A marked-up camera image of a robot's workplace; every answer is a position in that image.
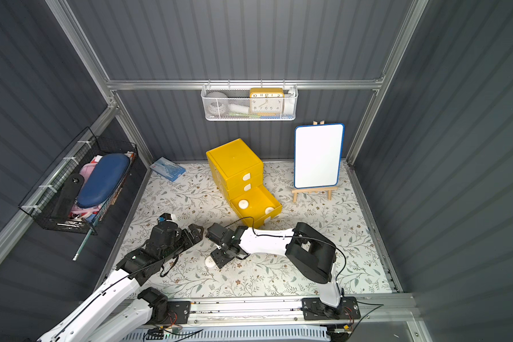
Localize yellow bottom drawer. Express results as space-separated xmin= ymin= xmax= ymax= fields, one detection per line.
xmin=229 ymin=185 xmax=282 ymax=229

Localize yellow three-drawer cabinet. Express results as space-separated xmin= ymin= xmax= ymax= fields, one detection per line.
xmin=206 ymin=138 xmax=264 ymax=201

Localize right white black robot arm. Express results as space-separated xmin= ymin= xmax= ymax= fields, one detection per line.
xmin=206 ymin=222 xmax=342 ymax=310

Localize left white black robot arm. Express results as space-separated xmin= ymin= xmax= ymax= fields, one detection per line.
xmin=38 ymin=220 xmax=204 ymax=341

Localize blue oval case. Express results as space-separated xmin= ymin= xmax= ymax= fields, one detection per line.
xmin=76 ymin=153 xmax=131 ymax=208

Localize pink items in basket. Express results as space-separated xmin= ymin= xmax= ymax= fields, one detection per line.
xmin=69 ymin=155 xmax=102 ymax=221

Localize black object in basket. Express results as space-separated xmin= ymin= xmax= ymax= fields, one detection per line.
xmin=51 ymin=173 xmax=84 ymax=220

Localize small wooden easel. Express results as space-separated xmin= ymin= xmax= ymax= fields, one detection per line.
xmin=291 ymin=120 xmax=339 ymax=204

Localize white tape roll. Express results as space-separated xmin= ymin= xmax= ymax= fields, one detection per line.
xmin=203 ymin=91 xmax=229 ymax=116

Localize yellow alarm clock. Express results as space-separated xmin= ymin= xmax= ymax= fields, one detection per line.
xmin=249 ymin=88 xmax=285 ymax=116

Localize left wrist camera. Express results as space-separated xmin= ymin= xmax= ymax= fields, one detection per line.
xmin=158 ymin=213 xmax=177 ymax=223

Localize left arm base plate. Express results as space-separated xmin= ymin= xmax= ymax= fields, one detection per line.
xmin=152 ymin=301 xmax=192 ymax=326

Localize black wire side basket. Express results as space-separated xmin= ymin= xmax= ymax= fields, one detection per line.
xmin=19 ymin=128 xmax=138 ymax=235

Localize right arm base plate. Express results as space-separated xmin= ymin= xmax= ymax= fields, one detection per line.
xmin=301 ymin=296 xmax=361 ymax=321

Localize white board blue frame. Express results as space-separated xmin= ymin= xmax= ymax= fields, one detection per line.
xmin=293 ymin=123 xmax=346 ymax=190

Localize white wire wall basket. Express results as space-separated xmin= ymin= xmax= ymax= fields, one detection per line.
xmin=200 ymin=84 xmax=299 ymax=121

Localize aluminium front rail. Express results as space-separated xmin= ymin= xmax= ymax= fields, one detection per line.
xmin=165 ymin=293 xmax=422 ymax=328

